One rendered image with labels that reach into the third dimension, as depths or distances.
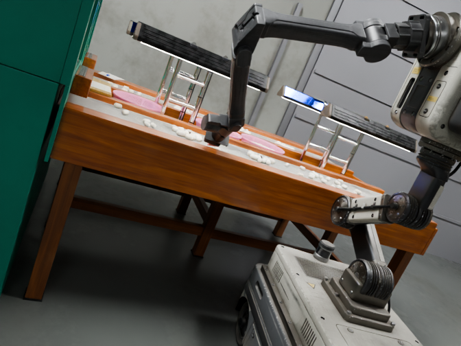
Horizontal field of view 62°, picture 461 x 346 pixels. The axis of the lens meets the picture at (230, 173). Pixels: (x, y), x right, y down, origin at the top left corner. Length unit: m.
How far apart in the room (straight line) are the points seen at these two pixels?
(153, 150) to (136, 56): 2.31
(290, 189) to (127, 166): 0.68
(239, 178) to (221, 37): 2.32
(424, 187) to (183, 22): 2.75
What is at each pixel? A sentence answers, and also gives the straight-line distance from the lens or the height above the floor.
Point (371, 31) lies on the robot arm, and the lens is 1.23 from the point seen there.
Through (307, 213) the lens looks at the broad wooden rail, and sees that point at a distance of 1.74.
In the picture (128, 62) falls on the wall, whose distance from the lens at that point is 3.69.
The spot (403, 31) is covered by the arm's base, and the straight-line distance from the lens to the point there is 1.25.
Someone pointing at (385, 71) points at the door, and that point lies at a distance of 4.20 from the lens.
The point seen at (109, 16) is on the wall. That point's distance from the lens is 3.70.
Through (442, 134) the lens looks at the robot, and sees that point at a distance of 1.26.
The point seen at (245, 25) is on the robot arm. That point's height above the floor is 1.20.
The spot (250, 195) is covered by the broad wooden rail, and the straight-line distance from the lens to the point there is 1.59.
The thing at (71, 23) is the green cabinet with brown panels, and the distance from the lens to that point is 1.32.
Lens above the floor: 1.08
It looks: 14 degrees down
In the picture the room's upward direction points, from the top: 23 degrees clockwise
